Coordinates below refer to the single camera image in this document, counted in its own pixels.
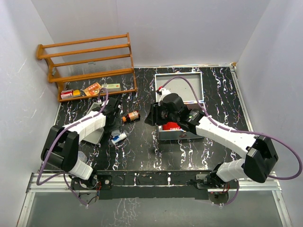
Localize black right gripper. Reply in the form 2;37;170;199
145;102;179;126

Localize red fabric medicine pouch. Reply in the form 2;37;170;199
162;122;181;131

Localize brown bottle orange cap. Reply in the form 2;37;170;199
122;111;141;123

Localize white blue bandage roll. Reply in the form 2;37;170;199
110;132;128;145

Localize grey storage box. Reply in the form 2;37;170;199
154;72;204;141

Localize grey plastic tray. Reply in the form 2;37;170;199
83;102;104;145

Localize white medicine bottle green label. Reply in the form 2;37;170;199
111;129;121;137

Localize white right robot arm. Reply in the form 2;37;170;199
144;93;278;188

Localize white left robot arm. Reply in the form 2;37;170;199
41;97;122;189

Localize white green medicine box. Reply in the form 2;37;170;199
101;83;121;93

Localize red white medicine box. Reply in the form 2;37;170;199
60;89;73;99

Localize orange patterned box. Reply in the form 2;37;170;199
83;82;102;96

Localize yellow small box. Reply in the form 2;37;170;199
72;90;81;97

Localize clear plastic cup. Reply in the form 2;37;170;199
78;151;88;164

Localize orange wooden shelf rack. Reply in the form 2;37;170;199
36;33;138;103

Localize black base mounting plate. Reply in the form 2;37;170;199
71;170;237;201

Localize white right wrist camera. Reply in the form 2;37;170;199
156;87;171;102

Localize aluminium frame rail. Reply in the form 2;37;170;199
27;171;281;192

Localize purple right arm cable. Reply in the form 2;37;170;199
160;76;303;207

